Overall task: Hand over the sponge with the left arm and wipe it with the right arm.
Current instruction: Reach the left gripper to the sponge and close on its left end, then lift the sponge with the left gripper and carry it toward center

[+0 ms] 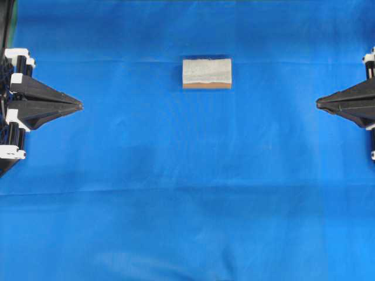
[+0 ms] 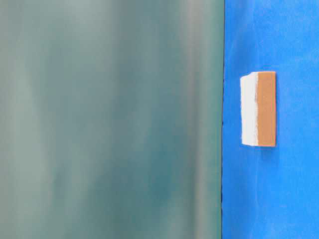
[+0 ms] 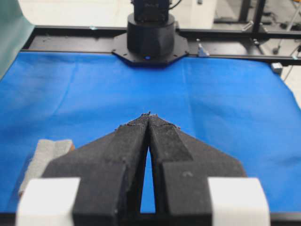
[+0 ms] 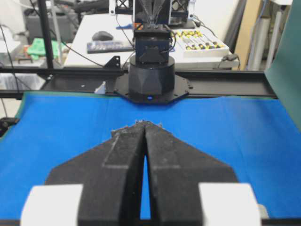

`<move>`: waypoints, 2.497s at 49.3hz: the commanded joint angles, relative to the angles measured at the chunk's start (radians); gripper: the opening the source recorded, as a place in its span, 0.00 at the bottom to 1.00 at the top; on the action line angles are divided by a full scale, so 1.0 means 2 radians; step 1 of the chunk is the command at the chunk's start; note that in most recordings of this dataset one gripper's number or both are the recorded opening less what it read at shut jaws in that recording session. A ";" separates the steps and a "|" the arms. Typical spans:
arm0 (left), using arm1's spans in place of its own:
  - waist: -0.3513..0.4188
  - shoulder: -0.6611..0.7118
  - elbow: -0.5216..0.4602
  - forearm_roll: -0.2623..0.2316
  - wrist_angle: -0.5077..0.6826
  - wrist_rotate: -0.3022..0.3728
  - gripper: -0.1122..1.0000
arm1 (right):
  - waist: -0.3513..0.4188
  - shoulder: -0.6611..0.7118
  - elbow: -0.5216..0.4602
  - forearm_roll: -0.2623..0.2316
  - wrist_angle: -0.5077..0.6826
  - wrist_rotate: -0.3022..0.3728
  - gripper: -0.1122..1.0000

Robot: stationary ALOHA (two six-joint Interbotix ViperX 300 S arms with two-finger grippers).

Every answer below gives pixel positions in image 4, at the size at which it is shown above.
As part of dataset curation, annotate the black aluminium frame rail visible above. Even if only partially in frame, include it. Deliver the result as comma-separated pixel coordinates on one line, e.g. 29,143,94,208
0,66,277,99

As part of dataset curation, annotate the screwdriver set white box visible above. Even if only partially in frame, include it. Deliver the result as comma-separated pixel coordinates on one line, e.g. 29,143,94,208
174,29,230,58

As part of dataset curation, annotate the blue table cloth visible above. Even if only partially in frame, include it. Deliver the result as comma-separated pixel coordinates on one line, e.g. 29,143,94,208
0,92,301,220

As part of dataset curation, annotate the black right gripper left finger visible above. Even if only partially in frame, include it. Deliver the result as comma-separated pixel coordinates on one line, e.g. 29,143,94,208
20,121,145,226

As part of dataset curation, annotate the green cloth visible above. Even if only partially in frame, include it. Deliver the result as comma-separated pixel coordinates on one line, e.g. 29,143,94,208
27,38,61,60

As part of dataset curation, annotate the white background table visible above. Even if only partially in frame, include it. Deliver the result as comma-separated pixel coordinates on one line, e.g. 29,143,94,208
64,14,238,70

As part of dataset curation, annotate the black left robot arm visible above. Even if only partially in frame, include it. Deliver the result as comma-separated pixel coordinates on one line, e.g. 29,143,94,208
114,0,190,104

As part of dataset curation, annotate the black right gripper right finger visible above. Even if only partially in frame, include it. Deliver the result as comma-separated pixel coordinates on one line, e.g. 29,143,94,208
143,121,262,226

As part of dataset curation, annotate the green side board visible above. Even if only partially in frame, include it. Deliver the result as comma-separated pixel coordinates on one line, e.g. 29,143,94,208
265,0,301,129

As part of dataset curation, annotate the black vertical frame post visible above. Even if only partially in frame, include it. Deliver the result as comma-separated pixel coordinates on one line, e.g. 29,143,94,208
37,0,54,69

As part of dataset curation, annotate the black computer mouse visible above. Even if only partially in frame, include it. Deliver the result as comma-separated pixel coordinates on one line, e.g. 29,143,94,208
92,31,114,41

